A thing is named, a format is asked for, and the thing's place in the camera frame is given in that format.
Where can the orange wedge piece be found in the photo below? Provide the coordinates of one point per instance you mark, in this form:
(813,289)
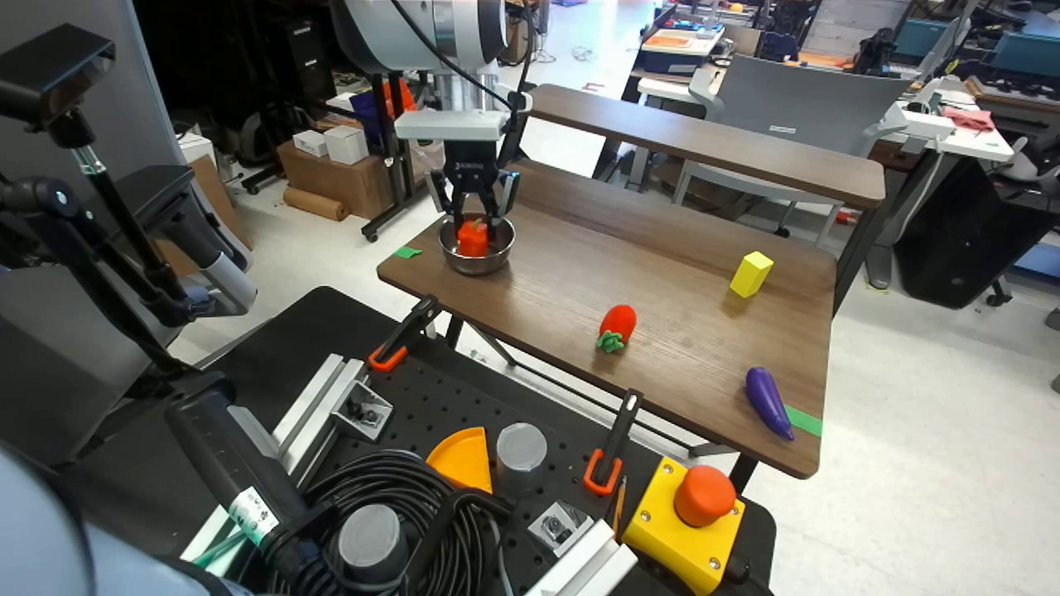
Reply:
(464,459)

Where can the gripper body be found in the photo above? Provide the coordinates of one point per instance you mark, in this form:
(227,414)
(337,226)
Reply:
(472,165)

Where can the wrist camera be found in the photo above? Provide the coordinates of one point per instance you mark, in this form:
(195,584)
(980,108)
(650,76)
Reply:
(451,125)

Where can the black rolling stand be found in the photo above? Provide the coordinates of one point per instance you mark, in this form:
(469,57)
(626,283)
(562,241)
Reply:
(396,165)

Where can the aluminium bracket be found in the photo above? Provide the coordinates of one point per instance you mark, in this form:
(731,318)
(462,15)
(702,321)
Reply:
(580,550)
(319,410)

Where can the small white box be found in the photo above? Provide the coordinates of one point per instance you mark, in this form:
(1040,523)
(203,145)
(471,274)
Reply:
(310,143)
(346,145)

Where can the green tape strip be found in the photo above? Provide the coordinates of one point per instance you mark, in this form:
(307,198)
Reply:
(806,421)
(407,252)

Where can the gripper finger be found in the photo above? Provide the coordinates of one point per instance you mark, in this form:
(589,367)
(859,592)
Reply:
(447,203)
(503,203)

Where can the blue bin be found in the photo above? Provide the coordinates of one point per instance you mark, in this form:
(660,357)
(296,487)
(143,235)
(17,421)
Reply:
(675,50)

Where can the black bin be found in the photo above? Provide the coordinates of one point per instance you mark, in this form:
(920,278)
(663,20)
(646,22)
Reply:
(961,240)

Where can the pink cloth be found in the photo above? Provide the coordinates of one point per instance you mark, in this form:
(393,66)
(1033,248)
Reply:
(969,118)

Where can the pencil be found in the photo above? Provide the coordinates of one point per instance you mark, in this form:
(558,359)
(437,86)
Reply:
(619,507)

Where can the yellow emergency stop button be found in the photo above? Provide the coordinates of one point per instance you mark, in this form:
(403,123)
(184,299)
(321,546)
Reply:
(679,530)

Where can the grey cylinder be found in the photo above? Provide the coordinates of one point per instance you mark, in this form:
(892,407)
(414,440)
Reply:
(371,538)
(521,455)

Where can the camera on mount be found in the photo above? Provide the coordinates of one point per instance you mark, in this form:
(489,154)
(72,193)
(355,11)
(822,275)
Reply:
(50,74)

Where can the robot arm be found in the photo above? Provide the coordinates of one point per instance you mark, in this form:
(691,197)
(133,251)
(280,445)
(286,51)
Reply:
(389,33)

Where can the grey office chair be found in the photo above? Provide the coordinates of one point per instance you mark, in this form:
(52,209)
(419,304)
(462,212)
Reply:
(795,108)

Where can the brown paper roll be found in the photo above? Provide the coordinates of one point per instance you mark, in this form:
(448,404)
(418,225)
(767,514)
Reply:
(315,204)

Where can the orange and black clamp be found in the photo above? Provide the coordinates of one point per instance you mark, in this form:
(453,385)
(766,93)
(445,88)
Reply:
(406,331)
(614,443)

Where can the yellow block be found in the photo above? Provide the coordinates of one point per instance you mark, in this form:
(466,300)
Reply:
(750,276)

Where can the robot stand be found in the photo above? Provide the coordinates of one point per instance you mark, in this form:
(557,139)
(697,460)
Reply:
(439,397)

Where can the white desk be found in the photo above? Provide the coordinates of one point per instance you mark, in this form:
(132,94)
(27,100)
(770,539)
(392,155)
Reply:
(952,136)

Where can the purple toy eggplant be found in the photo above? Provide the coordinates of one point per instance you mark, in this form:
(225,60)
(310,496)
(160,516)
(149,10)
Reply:
(768,401)

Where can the black power strip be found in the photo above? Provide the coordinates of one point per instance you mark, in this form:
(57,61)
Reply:
(232,463)

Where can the steel pot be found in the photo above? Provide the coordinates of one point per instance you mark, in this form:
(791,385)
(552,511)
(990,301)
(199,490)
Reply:
(476,263)

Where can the large cardboard box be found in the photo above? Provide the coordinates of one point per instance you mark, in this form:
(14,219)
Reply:
(339,180)

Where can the red toy bell pepper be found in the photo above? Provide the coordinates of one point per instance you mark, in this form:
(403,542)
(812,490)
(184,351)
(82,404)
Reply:
(473,240)

